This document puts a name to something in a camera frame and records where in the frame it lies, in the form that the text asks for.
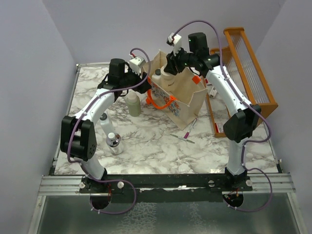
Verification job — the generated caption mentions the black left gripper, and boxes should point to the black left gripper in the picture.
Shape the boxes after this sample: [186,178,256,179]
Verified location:
[120,65,152,93]

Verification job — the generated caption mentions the cream floral canvas bag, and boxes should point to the cream floral canvas bag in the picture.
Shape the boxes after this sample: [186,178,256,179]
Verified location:
[147,51,207,130]

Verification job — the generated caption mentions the small white box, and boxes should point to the small white box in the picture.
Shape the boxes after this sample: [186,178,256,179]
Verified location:
[209,87,217,98]

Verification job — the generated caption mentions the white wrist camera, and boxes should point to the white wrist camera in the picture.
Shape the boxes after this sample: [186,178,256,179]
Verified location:
[129,56,146,75]
[166,33,182,55]

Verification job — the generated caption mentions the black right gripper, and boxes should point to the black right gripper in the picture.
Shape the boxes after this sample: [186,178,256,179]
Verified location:
[164,44,196,75]

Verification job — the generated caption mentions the silver chrome bottle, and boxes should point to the silver chrome bottle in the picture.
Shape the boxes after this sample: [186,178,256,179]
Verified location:
[106,132,123,155]

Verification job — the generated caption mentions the beige bottle beige cap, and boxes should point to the beige bottle beige cap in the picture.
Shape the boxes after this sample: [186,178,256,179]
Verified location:
[160,66,175,92]

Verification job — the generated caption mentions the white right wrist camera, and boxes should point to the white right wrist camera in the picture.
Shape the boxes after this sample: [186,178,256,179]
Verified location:
[166,33,182,55]

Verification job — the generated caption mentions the wooden rack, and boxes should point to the wooden rack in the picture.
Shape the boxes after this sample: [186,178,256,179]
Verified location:
[222,27,278,118]

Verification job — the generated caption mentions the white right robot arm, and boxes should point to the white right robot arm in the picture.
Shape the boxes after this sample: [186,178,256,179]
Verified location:
[164,32,261,191]

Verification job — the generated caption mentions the white square bottle dark cap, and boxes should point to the white square bottle dark cap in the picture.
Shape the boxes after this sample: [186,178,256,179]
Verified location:
[152,69,161,86]

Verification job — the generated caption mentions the silver pen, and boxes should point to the silver pen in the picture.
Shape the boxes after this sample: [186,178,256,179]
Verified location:
[170,134,195,144]

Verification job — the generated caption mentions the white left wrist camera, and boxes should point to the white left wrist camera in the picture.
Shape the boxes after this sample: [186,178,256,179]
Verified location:
[129,56,146,75]

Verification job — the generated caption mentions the pink white pen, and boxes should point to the pink white pen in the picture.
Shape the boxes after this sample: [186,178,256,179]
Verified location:
[184,118,197,139]

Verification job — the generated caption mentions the green bottle white cap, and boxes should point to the green bottle white cap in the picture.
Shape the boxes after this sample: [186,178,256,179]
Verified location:
[125,92,141,117]

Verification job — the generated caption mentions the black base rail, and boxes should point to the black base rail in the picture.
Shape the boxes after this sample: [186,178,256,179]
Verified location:
[79,174,253,203]

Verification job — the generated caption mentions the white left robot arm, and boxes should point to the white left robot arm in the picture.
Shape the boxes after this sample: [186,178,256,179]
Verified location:
[60,56,151,193]

